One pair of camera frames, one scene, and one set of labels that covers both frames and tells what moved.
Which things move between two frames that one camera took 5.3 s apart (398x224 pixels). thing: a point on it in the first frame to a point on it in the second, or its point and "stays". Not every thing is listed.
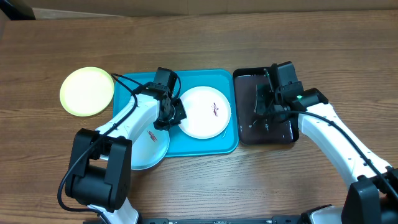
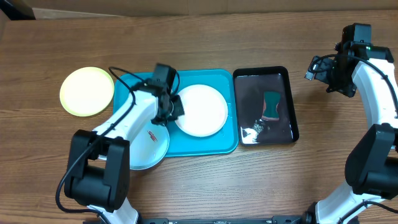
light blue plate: x=149 y=145 stays
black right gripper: x=263 y=101 to x=325 y=73
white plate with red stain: x=208 y=111 stays
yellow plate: x=86 y=91 stays
